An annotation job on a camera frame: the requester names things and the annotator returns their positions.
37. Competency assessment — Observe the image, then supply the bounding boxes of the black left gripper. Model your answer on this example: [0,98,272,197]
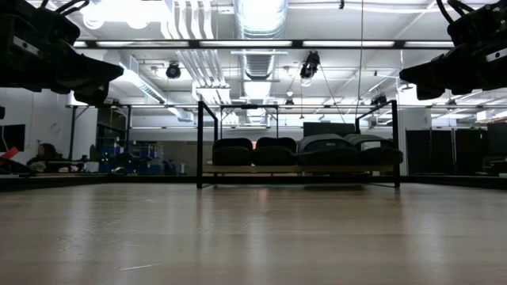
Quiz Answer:
[0,0,124,106]

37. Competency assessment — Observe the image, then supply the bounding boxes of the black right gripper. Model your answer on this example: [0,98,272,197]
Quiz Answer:
[399,0,507,101]

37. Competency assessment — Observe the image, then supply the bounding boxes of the black bin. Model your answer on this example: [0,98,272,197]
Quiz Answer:
[343,133,405,165]

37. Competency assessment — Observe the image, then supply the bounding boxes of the black partition panels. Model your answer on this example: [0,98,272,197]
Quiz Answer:
[404,127,490,177]

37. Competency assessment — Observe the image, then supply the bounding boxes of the person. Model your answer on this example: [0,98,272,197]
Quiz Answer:
[25,142,61,173]

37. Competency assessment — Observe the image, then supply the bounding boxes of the cluttered background desk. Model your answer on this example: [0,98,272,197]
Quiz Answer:
[25,156,98,174]

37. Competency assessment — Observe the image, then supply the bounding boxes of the black cabinet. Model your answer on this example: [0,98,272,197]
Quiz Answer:
[486,122,507,177]

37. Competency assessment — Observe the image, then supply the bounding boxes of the red flat object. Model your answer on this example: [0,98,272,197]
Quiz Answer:
[0,146,20,161]

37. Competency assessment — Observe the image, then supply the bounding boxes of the blue parts bin rack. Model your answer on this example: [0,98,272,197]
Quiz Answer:
[96,142,180,177]

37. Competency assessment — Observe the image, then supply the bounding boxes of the white ceiling pipes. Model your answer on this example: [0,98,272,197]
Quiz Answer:
[160,0,233,106]

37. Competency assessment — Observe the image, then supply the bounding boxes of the black monitor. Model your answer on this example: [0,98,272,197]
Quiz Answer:
[302,121,357,138]

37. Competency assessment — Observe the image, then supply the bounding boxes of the black background rig frame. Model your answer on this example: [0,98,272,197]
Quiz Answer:
[64,103,133,173]
[218,103,280,139]

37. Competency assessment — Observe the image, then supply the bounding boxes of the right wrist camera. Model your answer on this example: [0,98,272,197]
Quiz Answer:
[447,11,491,47]

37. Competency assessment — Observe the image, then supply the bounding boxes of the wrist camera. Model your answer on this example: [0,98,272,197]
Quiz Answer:
[447,11,491,47]
[38,9,82,48]

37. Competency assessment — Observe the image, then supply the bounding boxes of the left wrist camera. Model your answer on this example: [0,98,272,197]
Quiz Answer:
[38,9,82,48]

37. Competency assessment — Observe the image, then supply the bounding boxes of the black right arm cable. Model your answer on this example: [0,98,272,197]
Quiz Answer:
[435,0,477,26]

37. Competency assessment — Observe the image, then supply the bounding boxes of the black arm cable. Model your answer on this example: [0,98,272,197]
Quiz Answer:
[38,0,90,15]
[435,0,477,26]

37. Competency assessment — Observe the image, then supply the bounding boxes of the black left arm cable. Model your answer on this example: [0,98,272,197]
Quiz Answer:
[38,0,90,15]

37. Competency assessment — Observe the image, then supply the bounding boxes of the black wall screen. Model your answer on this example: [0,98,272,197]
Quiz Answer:
[0,123,27,154]

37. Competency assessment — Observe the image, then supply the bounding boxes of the thin hanging cable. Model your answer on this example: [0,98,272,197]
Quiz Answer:
[353,0,366,120]

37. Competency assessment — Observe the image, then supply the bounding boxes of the silver ventilation duct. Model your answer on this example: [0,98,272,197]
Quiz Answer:
[233,0,289,81]

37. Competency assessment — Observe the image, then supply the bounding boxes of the wooden shelf black metal frame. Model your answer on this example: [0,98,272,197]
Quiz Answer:
[196,98,402,190]

